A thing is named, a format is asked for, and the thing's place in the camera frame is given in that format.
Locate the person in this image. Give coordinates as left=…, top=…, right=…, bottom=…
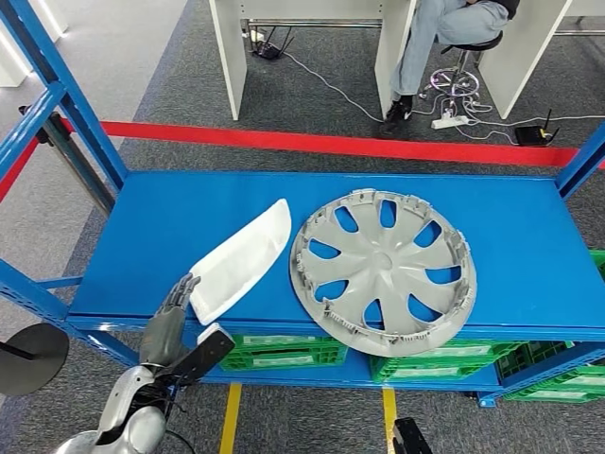
left=380, top=0, right=521, bottom=132

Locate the black stool chrome base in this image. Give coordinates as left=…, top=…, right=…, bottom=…
left=428, top=31, right=505, bottom=101

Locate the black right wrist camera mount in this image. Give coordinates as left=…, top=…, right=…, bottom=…
left=393, top=417, right=433, bottom=454

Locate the green plastic crate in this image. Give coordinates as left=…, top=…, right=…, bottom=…
left=496, top=249, right=605, bottom=390
left=219, top=347, right=349, bottom=372
left=368, top=359, right=493, bottom=383
left=503, top=382, right=605, bottom=404
left=373, top=340, right=523, bottom=365
left=229, top=333, right=349, bottom=354

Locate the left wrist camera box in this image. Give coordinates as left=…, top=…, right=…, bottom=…
left=158, top=321, right=236, bottom=387

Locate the red barrier belt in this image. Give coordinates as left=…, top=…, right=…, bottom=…
left=60, top=116, right=605, bottom=171
left=0, top=136, right=40, bottom=205

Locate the grey plastic wheel hubcap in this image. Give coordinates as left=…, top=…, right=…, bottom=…
left=289, top=188, right=478, bottom=358

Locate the white plastic car part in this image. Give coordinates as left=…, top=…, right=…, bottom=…
left=189, top=198, right=293, bottom=327

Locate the white desk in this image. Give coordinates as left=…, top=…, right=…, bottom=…
left=480, top=0, right=605, bottom=120
left=207, top=0, right=416, bottom=121

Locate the white power strip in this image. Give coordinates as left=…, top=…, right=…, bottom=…
left=431, top=114, right=469, bottom=131

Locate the yellow floor tape square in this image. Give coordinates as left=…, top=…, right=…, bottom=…
left=219, top=383, right=398, bottom=454

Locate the blue metal shelf rack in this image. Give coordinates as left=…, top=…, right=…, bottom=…
left=0, top=0, right=605, bottom=410

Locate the white floor cable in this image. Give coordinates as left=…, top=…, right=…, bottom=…
left=453, top=114, right=605, bottom=146
left=283, top=51, right=385, bottom=125

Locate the black router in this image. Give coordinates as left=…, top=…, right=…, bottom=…
left=250, top=26, right=296, bottom=62
left=514, top=109, right=560, bottom=148

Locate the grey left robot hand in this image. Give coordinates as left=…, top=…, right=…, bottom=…
left=139, top=272, right=202, bottom=371

